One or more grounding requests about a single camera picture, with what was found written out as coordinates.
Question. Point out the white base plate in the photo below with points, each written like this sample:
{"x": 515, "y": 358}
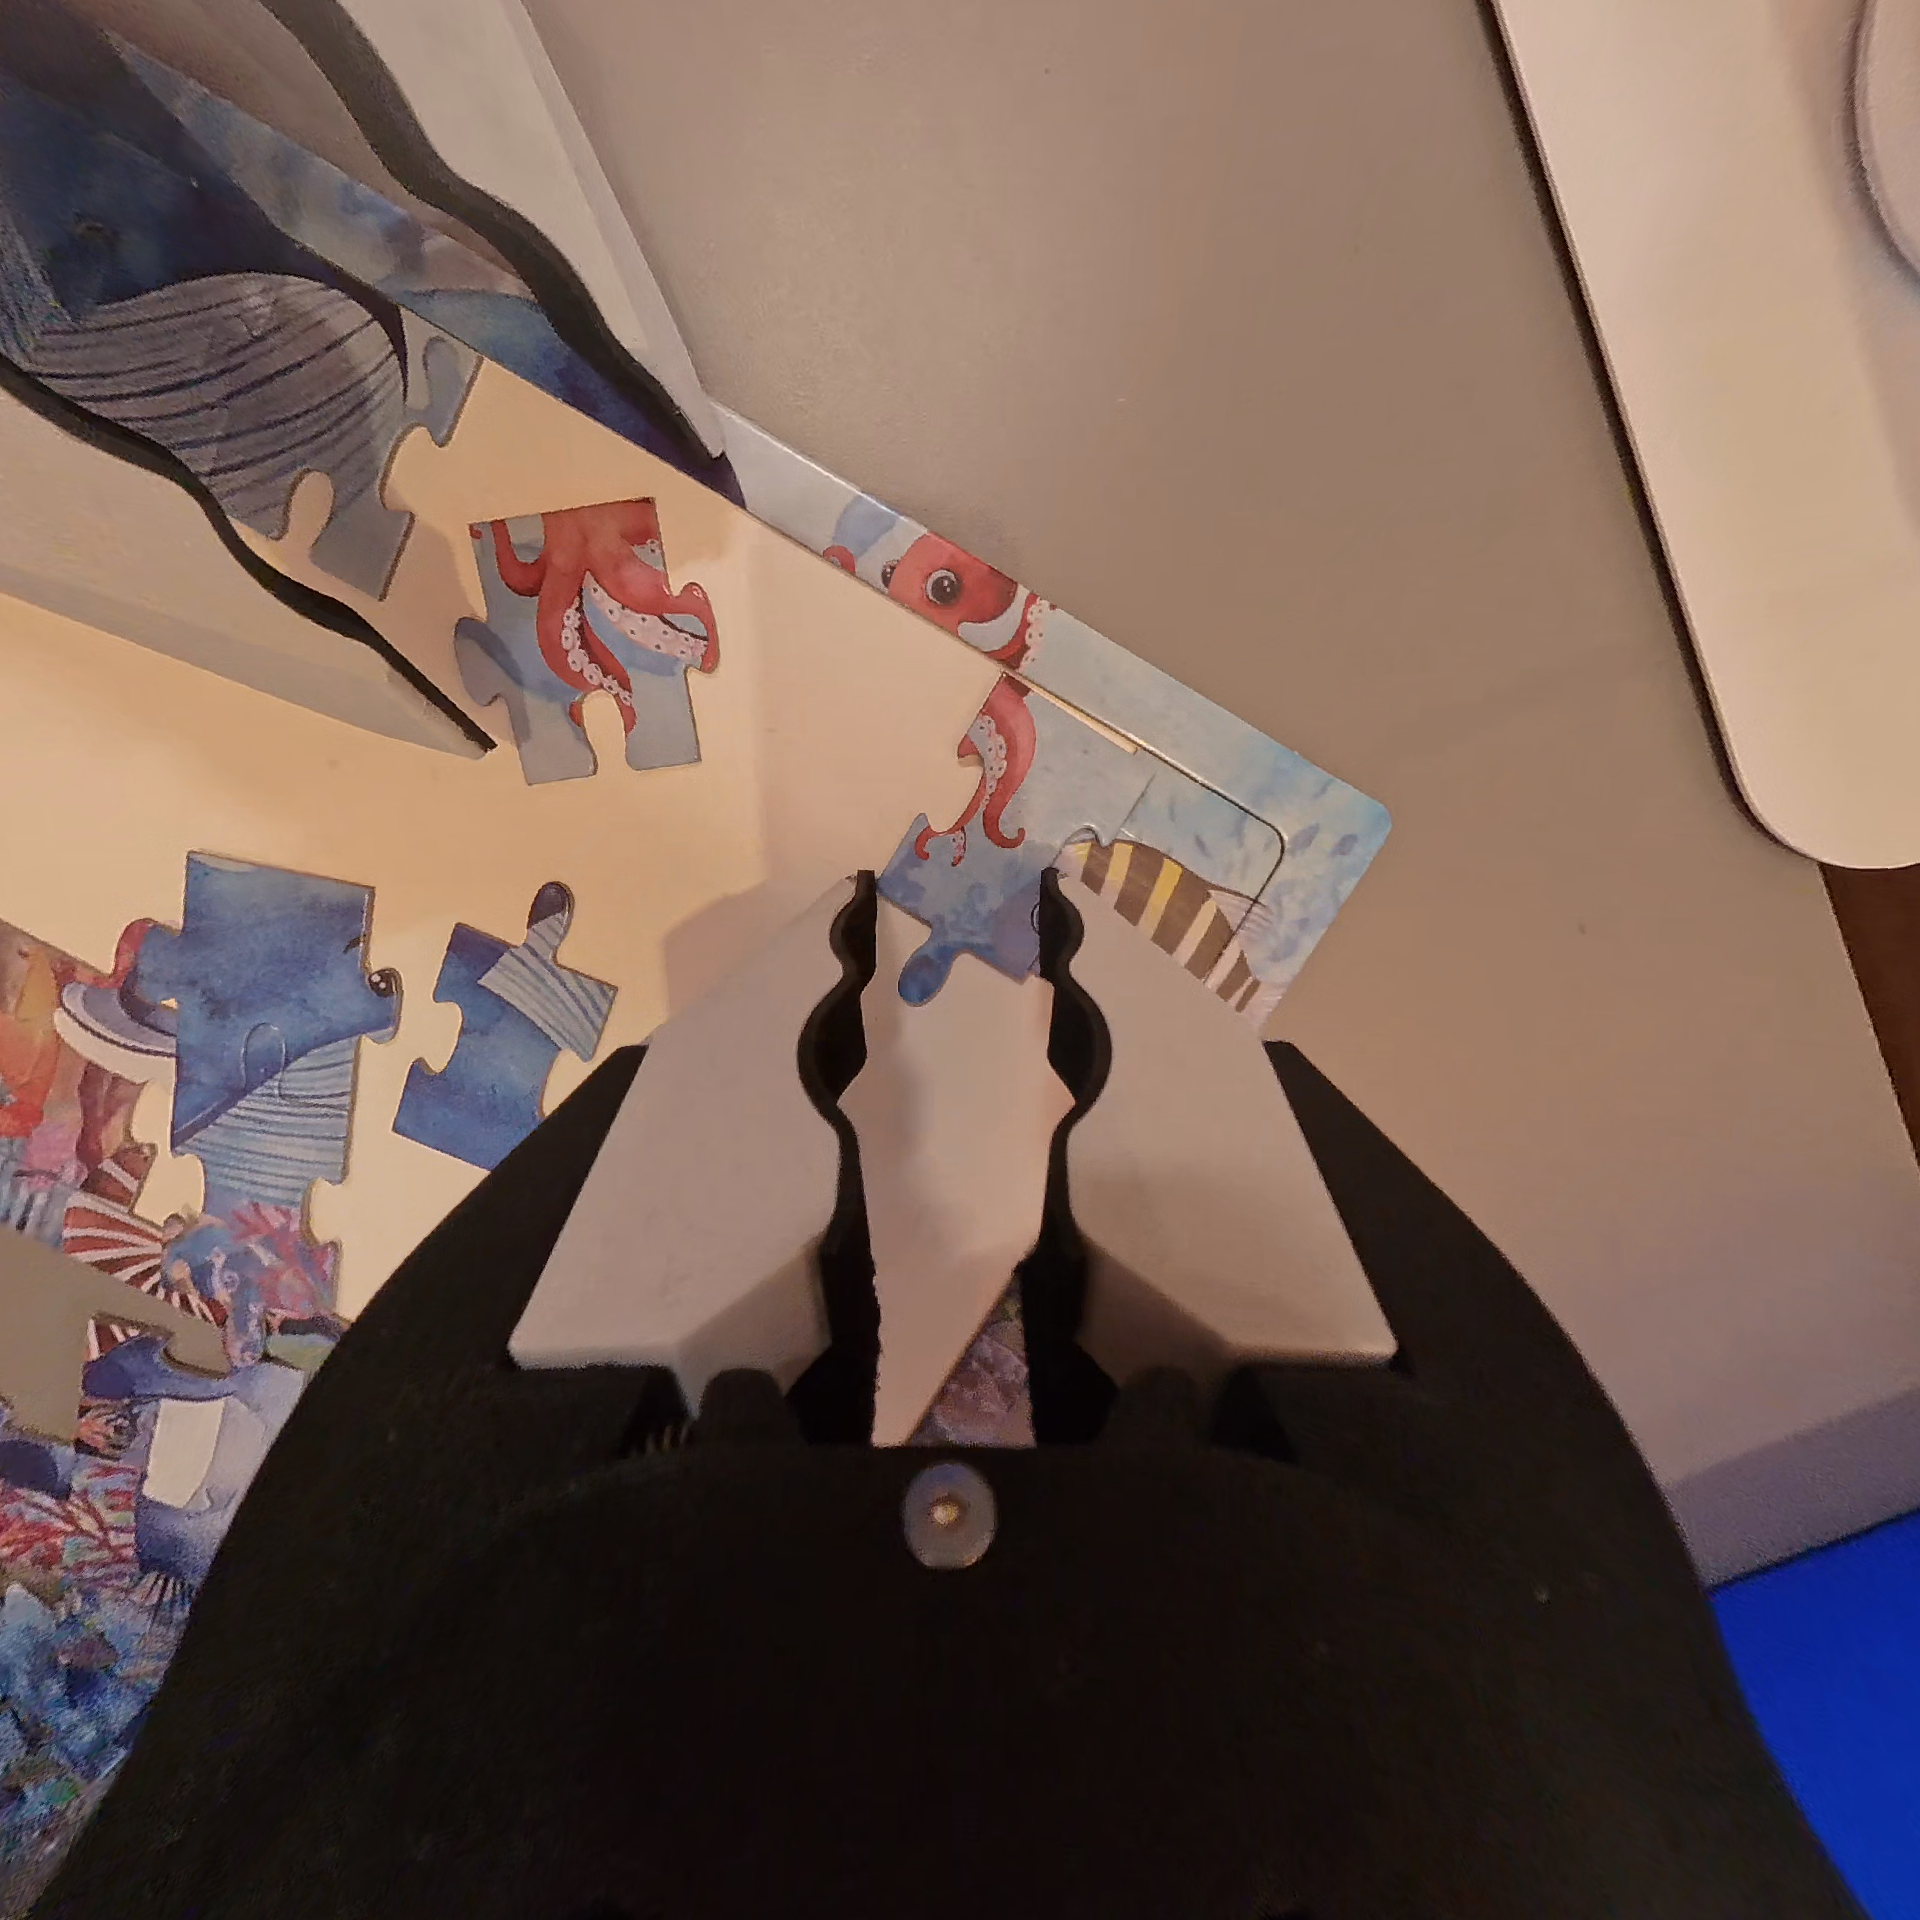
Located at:
{"x": 1681, "y": 299}

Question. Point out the pale blue octopus arm piece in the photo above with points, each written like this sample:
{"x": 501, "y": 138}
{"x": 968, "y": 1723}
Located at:
{"x": 1037, "y": 779}

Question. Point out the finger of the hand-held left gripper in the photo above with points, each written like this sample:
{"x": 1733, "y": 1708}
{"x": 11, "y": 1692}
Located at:
{"x": 555, "y": 150}
{"x": 182, "y": 586}

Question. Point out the dark blue whale eye piece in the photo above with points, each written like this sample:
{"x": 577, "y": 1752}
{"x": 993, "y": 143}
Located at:
{"x": 254, "y": 961}

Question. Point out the joined blue whale puzzle pieces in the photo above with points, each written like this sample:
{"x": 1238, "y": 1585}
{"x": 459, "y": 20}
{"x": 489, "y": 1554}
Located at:
{"x": 225, "y": 359}

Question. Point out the red octopus head puzzle piece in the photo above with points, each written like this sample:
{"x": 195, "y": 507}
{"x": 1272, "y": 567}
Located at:
{"x": 600, "y": 599}

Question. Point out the striped fish puzzle piece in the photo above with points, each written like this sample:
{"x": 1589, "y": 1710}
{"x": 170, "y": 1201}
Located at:
{"x": 1184, "y": 886}

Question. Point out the blue plastic bin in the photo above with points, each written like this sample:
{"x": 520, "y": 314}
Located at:
{"x": 1845, "y": 1723}

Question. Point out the dark blue striped puzzle piece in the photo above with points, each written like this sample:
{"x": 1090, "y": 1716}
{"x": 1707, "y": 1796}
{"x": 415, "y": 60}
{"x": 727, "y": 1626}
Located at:
{"x": 495, "y": 1066}

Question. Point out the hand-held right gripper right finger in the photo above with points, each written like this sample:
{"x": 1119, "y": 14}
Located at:
{"x": 1214, "y": 1201}

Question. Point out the sea print jigsaw puzzle board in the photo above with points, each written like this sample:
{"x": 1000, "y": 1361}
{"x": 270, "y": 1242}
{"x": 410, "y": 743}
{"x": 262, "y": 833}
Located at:
{"x": 751, "y": 674}

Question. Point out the striped whale belly puzzle piece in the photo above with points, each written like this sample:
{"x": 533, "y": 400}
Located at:
{"x": 270, "y": 1124}

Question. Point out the grey metal bracket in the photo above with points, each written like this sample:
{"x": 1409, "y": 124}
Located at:
{"x": 1893, "y": 150}

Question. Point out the joined orange crab puzzle pieces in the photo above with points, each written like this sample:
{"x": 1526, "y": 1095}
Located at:
{"x": 59, "y": 1080}

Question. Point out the grey blue white puzzle piece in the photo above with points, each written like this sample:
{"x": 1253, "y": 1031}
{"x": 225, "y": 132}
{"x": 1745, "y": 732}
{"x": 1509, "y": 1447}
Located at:
{"x": 195, "y": 1441}

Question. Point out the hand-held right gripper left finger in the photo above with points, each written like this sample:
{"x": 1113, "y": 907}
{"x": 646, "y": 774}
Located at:
{"x": 675, "y": 1201}

